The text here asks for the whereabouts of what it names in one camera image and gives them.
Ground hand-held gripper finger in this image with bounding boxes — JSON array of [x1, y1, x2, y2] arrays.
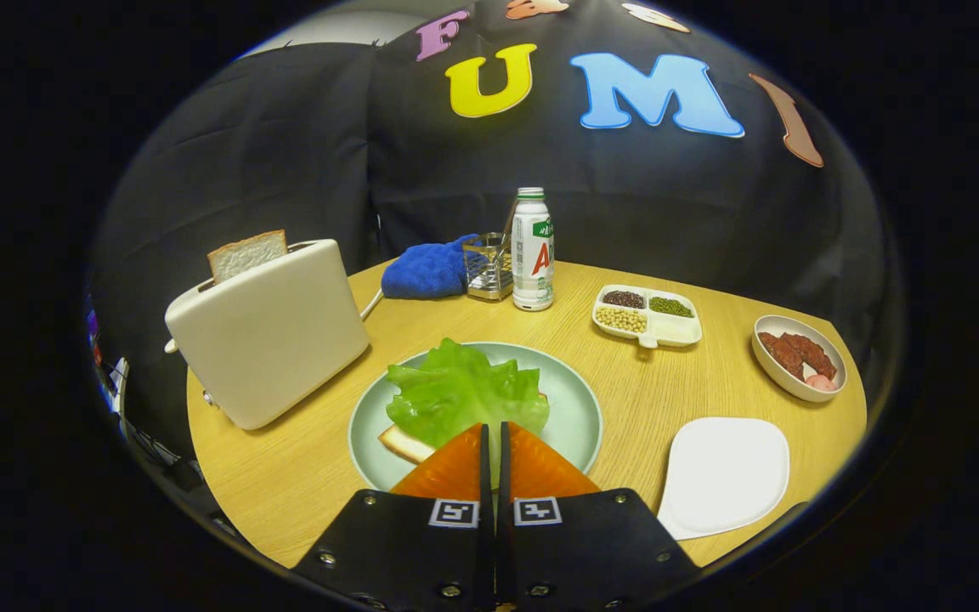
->
[[292, 423, 495, 612], [498, 422, 701, 612]]

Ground green lettuce leaf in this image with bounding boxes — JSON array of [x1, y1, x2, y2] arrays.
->
[[386, 337, 551, 485]]

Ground toasted bread slice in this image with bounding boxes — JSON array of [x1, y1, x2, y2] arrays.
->
[[207, 229, 289, 284]]

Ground plain bread slice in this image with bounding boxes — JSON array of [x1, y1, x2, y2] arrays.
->
[[377, 424, 438, 464]]

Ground pale green plate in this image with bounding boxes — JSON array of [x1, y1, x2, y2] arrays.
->
[[348, 342, 604, 494]]

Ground pile of yellow soybeans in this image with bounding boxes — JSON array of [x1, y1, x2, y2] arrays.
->
[[596, 308, 648, 334]]

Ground blue cloth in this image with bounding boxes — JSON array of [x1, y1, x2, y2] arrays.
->
[[381, 235, 484, 300]]

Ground white divided dish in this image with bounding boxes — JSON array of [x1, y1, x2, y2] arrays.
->
[[591, 284, 703, 350]]

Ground white bottle green cap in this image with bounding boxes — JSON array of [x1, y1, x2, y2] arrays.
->
[[511, 187, 556, 312]]

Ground white square plate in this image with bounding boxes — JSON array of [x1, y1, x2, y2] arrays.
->
[[657, 416, 791, 541]]

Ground cream white toaster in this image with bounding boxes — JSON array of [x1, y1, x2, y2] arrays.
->
[[164, 239, 371, 431]]

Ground white bowl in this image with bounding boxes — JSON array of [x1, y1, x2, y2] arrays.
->
[[751, 314, 847, 403]]

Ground red meat slices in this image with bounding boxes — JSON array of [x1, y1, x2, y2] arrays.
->
[[759, 331, 837, 381]]

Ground black backdrop cloth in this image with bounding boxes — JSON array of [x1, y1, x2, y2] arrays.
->
[[86, 0, 907, 409]]

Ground metal wire utensil holder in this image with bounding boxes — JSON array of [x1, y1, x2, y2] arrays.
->
[[462, 232, 514, 302]]

